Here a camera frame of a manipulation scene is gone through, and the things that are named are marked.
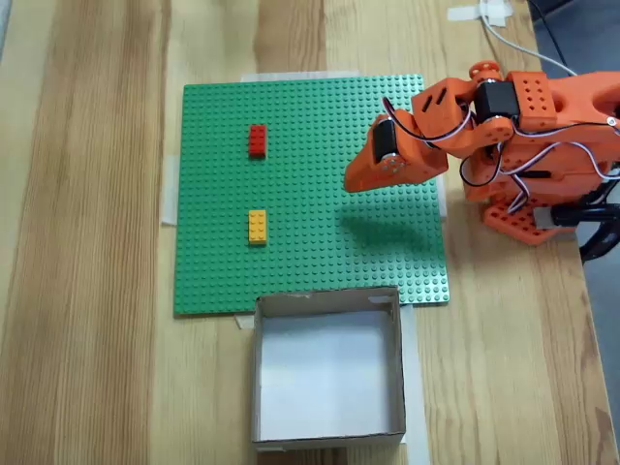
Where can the green lego baseplate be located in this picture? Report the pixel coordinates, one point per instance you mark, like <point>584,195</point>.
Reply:
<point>300,218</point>

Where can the small translucent tape piece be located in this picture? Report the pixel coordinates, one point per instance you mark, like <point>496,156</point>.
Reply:
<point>242,321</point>

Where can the black table clamp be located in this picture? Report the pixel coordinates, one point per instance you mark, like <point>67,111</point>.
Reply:
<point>596,215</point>

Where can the wide translucent tape strip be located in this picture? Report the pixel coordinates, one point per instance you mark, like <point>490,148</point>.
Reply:
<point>290,76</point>

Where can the short translucent tape strip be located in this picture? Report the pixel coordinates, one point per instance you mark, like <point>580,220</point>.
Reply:
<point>168,194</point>

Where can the red lego block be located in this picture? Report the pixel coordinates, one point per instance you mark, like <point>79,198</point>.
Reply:
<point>257,142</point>

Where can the open cardboard box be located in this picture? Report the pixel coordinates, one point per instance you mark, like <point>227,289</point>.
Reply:
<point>329,378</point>

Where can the yellow lego block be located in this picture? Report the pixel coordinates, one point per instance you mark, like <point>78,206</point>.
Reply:
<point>257,227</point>

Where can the long translucent tape strip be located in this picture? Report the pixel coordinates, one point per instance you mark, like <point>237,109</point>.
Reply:
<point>417,387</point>

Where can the narrow translucent tape strip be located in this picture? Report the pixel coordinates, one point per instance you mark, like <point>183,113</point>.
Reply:
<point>443,198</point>

